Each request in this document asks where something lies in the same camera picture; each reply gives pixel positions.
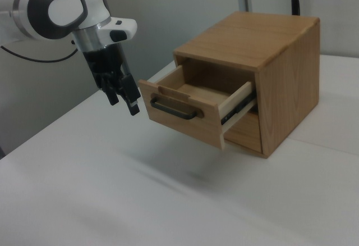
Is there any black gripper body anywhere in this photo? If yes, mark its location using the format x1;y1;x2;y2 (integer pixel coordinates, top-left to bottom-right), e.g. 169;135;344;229
82;42;130;90

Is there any black metal drawer handle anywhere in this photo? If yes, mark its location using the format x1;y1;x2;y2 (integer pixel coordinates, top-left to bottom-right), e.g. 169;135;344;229
150;97;197;121

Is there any wooden drawer with black handle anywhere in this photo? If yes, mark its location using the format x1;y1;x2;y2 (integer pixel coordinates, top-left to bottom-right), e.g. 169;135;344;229
138;64;257;150

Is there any wooden two-drawer cabinet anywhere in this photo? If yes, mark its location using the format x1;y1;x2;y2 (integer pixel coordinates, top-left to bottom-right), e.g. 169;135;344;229
173;11;321;160

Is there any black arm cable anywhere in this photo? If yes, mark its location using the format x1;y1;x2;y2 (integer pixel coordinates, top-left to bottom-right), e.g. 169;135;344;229
0;39;80;63

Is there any black drawer slide rail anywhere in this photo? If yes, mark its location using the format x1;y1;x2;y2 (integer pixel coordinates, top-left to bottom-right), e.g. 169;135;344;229
220;92;257;126

